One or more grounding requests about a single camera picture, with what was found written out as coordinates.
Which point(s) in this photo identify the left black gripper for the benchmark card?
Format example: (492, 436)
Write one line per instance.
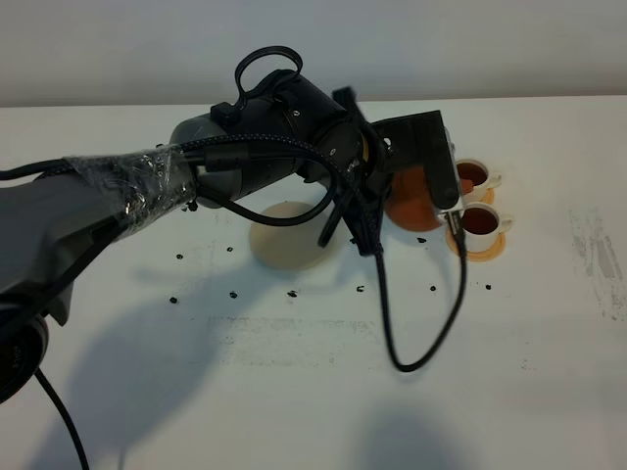
(363, 215)

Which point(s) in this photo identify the brown clay teapot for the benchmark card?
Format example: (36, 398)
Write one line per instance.
(409, 205)

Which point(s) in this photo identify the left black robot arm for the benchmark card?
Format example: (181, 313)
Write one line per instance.
(58, 216)

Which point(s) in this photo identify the beige round teapot coaster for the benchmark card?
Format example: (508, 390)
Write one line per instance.
(295, 248)

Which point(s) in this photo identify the far white teacup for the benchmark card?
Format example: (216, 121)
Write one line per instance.
(475, 174)

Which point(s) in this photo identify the white teacup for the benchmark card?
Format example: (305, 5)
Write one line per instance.
(475, 174)
(482, 225)

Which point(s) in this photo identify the far orange cup coaster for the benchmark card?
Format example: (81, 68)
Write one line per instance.
(486, 195)

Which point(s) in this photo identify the orange cup coaster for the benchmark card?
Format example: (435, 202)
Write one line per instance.
(492, 253)
(486, 195)

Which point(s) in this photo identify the near white teacup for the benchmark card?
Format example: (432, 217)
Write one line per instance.
(482, 225)

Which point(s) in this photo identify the near orange cup coaster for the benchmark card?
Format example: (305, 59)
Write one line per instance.
(492, 253)

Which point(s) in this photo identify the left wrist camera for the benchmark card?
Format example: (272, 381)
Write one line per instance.
(422, 140)

